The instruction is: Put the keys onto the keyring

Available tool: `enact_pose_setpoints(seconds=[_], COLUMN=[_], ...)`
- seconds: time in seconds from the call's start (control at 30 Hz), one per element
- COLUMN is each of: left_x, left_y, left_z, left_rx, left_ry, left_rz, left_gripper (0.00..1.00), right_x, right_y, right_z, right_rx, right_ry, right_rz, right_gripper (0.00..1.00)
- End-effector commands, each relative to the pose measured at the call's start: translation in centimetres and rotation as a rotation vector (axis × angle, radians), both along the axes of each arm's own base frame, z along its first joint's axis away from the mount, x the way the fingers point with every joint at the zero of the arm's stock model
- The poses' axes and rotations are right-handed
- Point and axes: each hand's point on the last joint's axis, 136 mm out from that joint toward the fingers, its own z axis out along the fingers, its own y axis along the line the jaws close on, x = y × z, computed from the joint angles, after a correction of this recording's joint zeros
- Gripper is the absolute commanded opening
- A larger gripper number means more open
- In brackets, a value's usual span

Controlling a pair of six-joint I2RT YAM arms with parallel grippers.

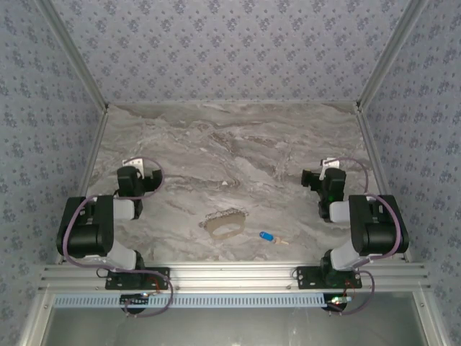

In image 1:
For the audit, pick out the grey panel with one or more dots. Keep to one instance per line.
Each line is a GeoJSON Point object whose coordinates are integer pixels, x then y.
{"type": "Point", "coordinates": [230, 328]}

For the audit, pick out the aluminium frame post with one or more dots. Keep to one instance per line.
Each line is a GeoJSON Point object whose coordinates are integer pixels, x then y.
{"type": "Point", "coordinates": [76, 54]}
{"type": "Point", "coordinates": [389, 54]}

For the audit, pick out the metal key holder plate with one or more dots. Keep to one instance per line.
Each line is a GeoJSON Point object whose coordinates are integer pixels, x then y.
{"type": "Point", "coordinates": [225, 218]}

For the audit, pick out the small electronics board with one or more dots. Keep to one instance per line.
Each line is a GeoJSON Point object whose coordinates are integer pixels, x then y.
{"type": "Point", "coordinates": [338, 301]}
{"type": "Point", "coordinates": [135, 301]}

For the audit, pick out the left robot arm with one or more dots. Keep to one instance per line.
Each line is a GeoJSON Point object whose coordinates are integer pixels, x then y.
{"type": "Point", "coordinates": [90, 223]}

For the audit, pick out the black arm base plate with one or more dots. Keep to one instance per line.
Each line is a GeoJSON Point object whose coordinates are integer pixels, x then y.
{"type": "Point", "coordinates": [115, 283]}
{"type": "Point", "coordinates": [306, 281]}

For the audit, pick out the thin aluminium table rail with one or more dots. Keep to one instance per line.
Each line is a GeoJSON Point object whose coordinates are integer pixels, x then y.
{"type": "Point", "coordinates": [230, 104]}

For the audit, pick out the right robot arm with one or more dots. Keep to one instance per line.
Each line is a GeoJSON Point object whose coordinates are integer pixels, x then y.
{"type": "Point", "coordinates": [374, 227]}

